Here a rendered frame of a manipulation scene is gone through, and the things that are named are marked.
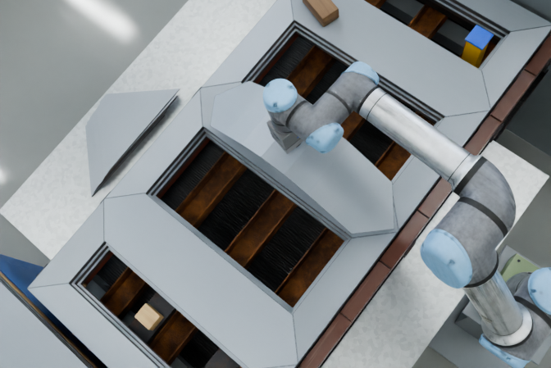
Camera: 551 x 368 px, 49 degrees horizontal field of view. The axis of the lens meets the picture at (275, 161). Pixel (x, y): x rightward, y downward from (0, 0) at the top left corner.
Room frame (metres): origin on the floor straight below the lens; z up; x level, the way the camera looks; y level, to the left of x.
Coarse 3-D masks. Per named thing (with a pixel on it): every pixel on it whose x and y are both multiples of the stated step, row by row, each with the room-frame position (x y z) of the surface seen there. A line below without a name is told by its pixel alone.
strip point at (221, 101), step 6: (240, 84) 0.86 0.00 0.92; (246, 84) 0.84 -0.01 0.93; (228, 90) 0.86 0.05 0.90; (234, 90) 0.85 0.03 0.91; (240, 90) 0.83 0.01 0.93; (216, 96) 0.87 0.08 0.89; (222, 96) 0.85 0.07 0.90; (228, 96) 0.84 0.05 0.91; (234, 96) 0.83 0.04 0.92; (216, 102) 0.84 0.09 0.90; (222, 102) 0.83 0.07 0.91; (228, 102) 0.81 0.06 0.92; (216, 108) 0.82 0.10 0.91; (222, 108) 0.81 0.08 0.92; (216, 114) 0.80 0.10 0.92
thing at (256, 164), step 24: (432, 0) 0.91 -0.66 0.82; (480, 24) 0.76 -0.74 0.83; (336, 48) 0.87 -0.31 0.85; (408, 96) 0.64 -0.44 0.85; (432, 120) 0.55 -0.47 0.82; (192, 144) 0.77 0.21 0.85; (216, 144) 0.75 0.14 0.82; (240, 144) 0.70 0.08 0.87; (168, 168) 0.73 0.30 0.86; (264, 168) 0.60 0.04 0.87; (288, 192) 0.51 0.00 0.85; (312, 216) 0.42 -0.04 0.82; (96, 264) 0.55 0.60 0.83; (264, 288) 0.28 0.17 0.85; (336, 312) 0.15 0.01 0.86
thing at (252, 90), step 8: (248, 88) 0.82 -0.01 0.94; (256, 88) 0.81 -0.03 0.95; (264, 88) 0.79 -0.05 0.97; (240, 96) 0.81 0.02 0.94; (248, 96) 0.79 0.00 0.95; (256, 96) 0.78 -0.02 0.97; (232, 104) 0.80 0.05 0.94; (240, 104) 0.78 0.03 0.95; (248, 104) 0.76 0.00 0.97; (224, 112) 0.79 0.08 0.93; (232, 112) 0.77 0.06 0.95; (240, 112) 0.75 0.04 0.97; (216, 120) 0.77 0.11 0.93; (224, 120) 0.75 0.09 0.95; (232, 120) 0.74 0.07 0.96; (216, 128) 0.74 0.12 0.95; (224, 128) 0.73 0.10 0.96
